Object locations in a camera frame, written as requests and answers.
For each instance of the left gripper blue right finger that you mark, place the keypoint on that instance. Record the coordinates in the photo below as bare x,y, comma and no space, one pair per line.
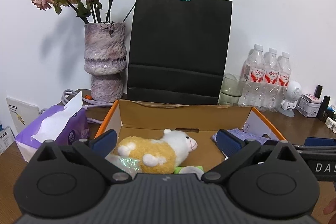
240,154

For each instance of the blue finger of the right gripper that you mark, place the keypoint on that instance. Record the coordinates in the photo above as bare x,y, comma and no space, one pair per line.
317,141

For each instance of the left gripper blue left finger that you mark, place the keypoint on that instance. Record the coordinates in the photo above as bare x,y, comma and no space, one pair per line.
93,153

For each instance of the iridescent package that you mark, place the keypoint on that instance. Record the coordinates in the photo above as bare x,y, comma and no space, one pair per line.
127,164

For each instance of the person hand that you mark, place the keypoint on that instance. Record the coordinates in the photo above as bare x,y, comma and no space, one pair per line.
330,207

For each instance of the purple woven cloth pouch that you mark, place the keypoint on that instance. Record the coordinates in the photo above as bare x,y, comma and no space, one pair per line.
244,135

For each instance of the white plastic clip case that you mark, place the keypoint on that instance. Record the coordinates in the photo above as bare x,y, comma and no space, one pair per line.
331,124

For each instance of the tall black cosmetic tube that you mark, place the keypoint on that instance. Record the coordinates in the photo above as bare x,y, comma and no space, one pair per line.
322,112

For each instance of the small decorated tin box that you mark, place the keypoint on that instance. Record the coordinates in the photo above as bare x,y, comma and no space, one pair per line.
308,105

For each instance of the purple tissue pack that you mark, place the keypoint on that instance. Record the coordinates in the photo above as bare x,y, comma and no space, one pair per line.
62,124

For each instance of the red pumpkin cardboard box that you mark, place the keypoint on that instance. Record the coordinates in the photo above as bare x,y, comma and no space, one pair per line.
201,122

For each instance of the black lipstick tube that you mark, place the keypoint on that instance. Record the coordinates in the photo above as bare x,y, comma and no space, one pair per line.
318,91

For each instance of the white robot figurine speaker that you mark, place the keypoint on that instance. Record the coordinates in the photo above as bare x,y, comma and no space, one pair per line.
291,96

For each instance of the middle clear water bottle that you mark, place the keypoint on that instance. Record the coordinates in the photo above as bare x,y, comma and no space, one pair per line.
271,75

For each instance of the clear water bottle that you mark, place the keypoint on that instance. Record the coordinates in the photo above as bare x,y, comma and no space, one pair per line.
271,75
253,72
284,73

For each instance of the green tinted glass cup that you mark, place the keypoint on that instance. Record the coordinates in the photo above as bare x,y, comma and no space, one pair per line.
231,89

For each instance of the white yellow plush sheep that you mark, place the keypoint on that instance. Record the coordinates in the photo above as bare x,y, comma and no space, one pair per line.
158,156

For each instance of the right clear water bottle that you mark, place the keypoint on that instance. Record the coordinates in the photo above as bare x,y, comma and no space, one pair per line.
284,73

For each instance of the left clear water bottle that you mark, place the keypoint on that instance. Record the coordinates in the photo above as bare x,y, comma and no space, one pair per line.
253,72

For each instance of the white booklet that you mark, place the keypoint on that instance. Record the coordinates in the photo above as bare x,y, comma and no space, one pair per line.
22,113

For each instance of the mottled purple ceramic vase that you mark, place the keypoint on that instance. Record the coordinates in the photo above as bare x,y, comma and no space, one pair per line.
105,59

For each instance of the black paper shopping bag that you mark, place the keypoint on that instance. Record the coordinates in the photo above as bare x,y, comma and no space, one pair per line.
178,51

